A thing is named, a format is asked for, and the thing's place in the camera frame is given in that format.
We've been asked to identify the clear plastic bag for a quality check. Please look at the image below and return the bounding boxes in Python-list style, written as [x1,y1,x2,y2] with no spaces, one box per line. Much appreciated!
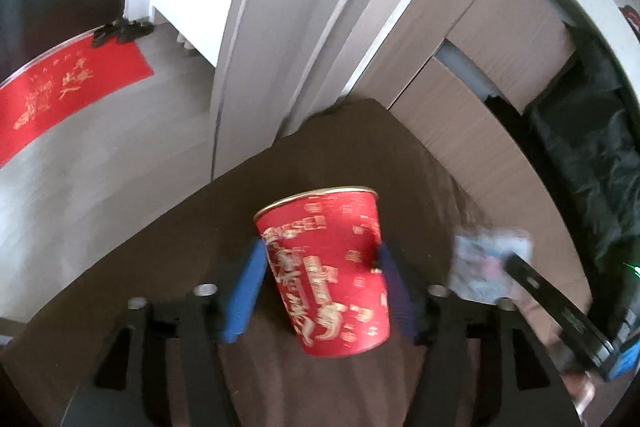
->
[447,228,533,305]

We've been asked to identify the red paper cup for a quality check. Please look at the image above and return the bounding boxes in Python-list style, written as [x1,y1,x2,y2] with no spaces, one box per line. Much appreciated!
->
[254,186,390,358]

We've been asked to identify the wooden kitchen cabinet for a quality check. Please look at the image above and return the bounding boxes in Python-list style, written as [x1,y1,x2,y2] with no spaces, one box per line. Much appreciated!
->
[349,0,597,308]

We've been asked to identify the person's hand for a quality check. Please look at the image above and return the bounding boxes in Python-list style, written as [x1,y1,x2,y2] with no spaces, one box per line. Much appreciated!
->
[561,373,596,416]

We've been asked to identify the black cloth on counter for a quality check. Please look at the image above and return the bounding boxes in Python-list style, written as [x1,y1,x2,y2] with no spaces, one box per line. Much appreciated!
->
[482,20,640,338]

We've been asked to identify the red floor mat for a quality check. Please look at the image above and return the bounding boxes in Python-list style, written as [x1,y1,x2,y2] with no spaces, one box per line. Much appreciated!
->
[1,36,153,164]

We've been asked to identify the black slippers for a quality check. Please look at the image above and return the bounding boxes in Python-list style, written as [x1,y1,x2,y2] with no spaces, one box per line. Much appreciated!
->
[91,18,155,49]

